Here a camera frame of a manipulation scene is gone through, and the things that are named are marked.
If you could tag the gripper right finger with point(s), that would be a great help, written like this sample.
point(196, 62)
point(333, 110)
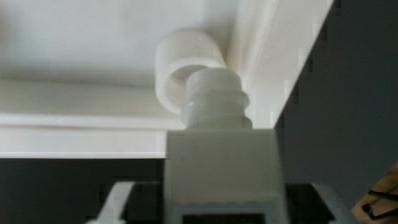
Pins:
point(343, 217)

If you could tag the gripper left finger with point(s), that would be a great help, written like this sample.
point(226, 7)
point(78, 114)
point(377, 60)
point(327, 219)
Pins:
point(110, 213)

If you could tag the white leg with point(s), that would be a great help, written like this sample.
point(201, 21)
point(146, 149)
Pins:
point(222, 183)

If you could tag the white square tabletop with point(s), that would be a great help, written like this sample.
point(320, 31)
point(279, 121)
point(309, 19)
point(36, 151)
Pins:
point(84, 108)

